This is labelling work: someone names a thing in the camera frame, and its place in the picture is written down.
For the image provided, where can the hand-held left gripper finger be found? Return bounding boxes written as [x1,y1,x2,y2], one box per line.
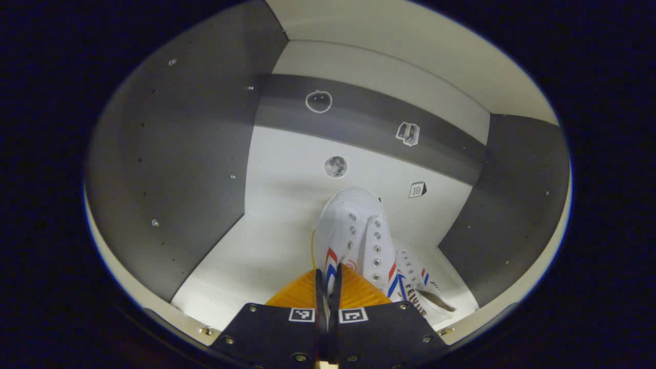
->
[328,264,449,367]
[210,269,329,367]

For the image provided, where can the white canvas shoe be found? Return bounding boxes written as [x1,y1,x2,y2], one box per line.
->
[311,187,399,298]
[389,249,457,326]

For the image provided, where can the grey shoe cabinet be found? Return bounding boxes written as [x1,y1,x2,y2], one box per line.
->
[85,0,572,346]

